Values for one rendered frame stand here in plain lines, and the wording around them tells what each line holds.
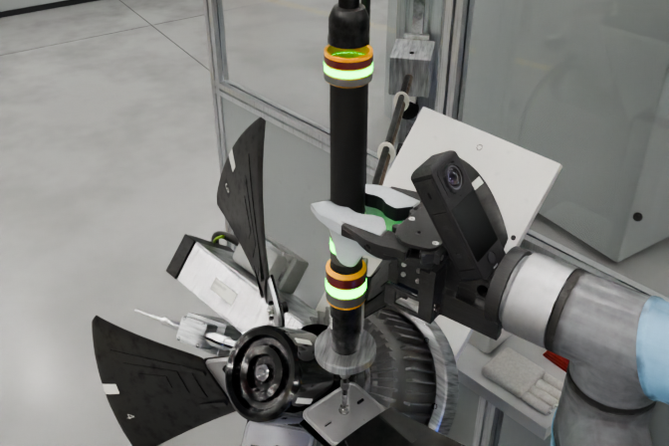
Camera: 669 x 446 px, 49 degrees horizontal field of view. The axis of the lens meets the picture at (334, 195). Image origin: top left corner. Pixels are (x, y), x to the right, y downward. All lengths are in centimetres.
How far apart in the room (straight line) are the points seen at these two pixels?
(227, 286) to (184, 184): 246
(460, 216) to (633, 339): 17
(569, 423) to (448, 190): 22
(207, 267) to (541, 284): 74
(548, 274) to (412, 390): 46
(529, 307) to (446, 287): 9
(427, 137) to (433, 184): 58
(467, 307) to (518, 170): 47
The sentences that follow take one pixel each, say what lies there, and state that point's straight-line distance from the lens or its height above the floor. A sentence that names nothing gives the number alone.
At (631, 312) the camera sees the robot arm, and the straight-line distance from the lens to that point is 63.
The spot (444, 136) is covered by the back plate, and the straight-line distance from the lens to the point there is 120.
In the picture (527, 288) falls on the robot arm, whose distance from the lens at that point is 64.
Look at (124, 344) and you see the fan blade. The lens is 114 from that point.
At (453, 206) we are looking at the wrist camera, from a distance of 64.
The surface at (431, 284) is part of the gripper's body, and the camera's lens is 67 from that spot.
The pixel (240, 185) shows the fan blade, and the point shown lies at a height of 133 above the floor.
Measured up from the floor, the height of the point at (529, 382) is 88.
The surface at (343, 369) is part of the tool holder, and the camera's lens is 83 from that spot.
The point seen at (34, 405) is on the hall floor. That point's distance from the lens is 272.
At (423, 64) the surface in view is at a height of 141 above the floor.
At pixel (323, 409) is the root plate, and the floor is 119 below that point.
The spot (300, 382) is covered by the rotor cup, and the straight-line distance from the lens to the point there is 91.
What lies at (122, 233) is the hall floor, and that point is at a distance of 338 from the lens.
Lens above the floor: 190
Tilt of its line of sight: 33 degrees down
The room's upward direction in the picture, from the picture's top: straight up
